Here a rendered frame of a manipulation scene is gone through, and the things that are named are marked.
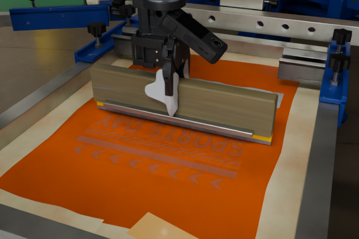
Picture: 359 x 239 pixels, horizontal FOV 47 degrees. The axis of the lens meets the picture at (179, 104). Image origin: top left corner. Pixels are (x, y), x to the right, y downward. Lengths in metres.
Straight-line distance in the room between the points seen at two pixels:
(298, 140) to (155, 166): 0.27
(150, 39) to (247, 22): 0.51
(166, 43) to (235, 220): 0.30
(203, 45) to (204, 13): 0.52
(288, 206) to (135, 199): 0.23
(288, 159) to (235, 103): 0.13
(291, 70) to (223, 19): 0.32
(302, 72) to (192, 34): 0.34
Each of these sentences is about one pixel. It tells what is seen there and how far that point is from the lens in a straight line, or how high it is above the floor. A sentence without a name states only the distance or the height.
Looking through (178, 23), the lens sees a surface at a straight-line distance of 0.67.
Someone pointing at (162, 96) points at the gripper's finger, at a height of 1.03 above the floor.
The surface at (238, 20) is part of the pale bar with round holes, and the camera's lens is 1.16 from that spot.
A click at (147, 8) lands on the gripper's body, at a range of 0.68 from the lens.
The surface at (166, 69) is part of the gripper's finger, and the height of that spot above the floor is 1.09.
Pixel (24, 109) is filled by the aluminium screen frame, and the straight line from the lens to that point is 0.82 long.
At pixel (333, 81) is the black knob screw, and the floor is 1.01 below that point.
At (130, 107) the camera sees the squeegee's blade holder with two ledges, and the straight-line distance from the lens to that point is 0.79.
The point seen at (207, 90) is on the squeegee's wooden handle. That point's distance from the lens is 0.71.
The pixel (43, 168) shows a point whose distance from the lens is 0.72.
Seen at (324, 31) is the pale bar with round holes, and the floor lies 1.02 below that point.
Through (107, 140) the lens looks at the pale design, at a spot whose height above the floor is 0.95.
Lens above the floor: 1.38
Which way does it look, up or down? 30 degrees down
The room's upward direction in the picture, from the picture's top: straight up
